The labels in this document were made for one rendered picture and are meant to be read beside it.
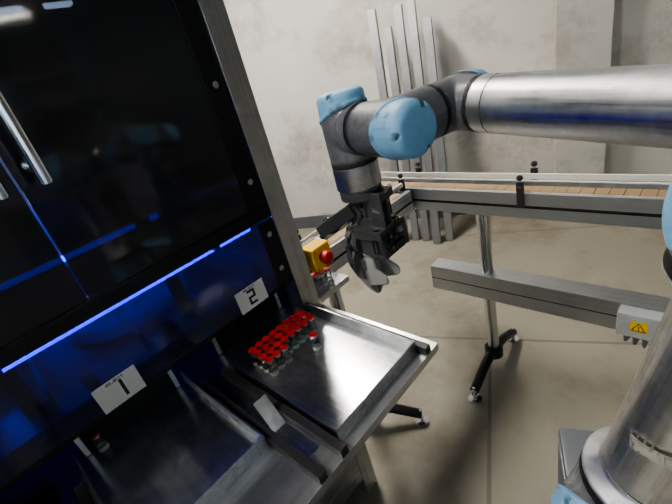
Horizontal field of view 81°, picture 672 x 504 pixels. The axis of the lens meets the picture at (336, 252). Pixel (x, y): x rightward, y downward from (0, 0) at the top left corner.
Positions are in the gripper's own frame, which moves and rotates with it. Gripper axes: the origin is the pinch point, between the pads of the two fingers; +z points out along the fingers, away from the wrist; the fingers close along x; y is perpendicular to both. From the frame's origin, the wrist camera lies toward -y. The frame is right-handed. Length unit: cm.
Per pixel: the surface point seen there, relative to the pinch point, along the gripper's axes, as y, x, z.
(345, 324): -19.0, 5.7, 20.3
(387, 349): -4.6, 3.9, 21.3
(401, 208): -46, 73, 20
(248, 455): -9.7, -32.1, 19.0
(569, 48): -37, 259, -6
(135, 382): -36, -38, 8
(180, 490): -17, -43, 21
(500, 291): -14, 84, 60
